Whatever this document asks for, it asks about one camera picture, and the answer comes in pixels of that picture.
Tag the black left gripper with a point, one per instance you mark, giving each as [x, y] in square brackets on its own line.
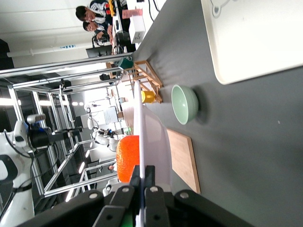
[39, 138]

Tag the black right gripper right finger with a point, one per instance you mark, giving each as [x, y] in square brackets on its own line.
[155, 208]

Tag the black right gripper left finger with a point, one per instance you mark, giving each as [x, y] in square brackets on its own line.
[123, 208]

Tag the orange fruit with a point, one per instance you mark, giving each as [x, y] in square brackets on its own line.
[127, 158]

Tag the white round plate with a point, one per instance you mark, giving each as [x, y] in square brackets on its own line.
[154, 146]

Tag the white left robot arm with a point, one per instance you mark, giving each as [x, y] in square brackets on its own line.
[19, 208]

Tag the wooden cutting board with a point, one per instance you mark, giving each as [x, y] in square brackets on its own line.
[183, 160]

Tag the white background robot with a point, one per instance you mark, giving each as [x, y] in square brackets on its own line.
[101, 139]

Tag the light green bowl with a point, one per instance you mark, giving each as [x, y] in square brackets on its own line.
[187, 104]

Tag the yellow cup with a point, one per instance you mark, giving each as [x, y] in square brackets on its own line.
[148, 97]

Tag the dark green cup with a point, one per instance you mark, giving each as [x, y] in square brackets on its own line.
[125, 63]

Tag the person in striped jacket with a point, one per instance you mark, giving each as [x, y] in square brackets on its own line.
[101, 30]
[99, 9]

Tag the wooden mug rack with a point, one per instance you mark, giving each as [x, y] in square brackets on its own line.
[151, 78]

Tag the white cardboard box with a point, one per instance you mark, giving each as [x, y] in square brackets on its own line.
[138, 28]

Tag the pink box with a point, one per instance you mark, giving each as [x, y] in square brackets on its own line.
[132, 13]

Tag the cream tray with bear print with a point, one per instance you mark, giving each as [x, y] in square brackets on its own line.
[255, 35]

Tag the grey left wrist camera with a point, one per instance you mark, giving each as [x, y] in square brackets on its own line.
[35, 118]

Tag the aluminium profile frame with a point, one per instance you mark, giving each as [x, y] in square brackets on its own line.
[59, 64]

